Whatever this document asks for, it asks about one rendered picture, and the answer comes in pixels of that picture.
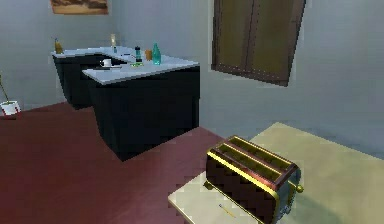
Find black cabinet white worktop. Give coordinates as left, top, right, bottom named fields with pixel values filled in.
left=50, top=46, right=201, bottom=163

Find teal glass bottle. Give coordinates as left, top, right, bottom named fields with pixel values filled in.
left=151, top=42, right=162, bottom=66

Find dark brown gold toaster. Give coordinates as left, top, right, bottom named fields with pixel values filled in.
left=203, top=134, right=305, bottom=224

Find dark brown window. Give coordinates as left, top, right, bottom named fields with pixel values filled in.
left=210, top=0, right=307, bottom=88

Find thin yellow pencil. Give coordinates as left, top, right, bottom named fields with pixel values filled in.
left=218, top=203, right=237, bottom=218

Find yellow brown bottle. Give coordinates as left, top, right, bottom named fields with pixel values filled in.
left=54, top=37, right=64, bottom=55

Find brown framed picture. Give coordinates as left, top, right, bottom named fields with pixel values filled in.
left=49, top=0, right=110, bottom=16

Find pale cream table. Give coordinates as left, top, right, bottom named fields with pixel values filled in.
left=167, top=121, right=384, bottom=224

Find white pot house plant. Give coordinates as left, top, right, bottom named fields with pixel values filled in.
left=0, top=73, right=22, bottom=117

